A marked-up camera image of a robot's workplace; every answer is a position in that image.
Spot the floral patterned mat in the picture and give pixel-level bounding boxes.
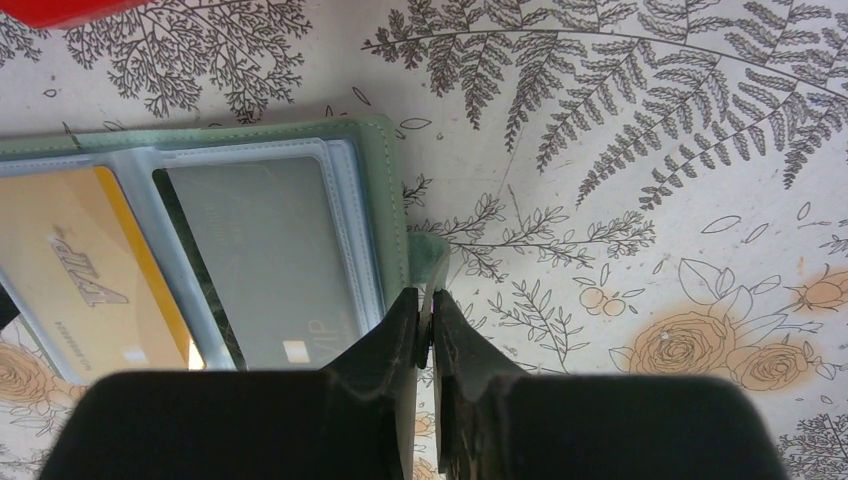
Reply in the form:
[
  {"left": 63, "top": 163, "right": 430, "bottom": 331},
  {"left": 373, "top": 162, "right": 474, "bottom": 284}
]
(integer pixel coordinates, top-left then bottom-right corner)
[{"left": 1, "top": 1, "right": 847, "bottom": 479}]

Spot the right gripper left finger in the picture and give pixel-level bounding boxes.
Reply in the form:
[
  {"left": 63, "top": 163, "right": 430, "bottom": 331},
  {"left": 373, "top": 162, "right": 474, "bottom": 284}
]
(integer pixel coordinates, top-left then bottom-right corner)
[{"left": 40, "top": 288, "right": 418, "bottom": 479}]

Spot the green card holder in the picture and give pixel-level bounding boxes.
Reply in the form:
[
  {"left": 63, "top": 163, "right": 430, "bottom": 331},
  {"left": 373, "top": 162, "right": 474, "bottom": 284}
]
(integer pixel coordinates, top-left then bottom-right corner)
[{"left": 1, "top": 116, "right": 449, "bottom": 386}]

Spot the red plastic bin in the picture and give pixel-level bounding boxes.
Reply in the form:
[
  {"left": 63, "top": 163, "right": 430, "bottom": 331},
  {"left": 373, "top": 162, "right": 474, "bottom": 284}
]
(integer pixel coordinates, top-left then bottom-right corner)
[{"left": 1, "top": 0, "right": 148, "bottom": 29}]

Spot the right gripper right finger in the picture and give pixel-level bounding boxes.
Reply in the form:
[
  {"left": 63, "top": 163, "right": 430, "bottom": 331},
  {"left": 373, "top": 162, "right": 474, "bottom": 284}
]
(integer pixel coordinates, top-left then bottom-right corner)
[{"left": 431, "top": 290, "right": 786, "bottom": 479}]

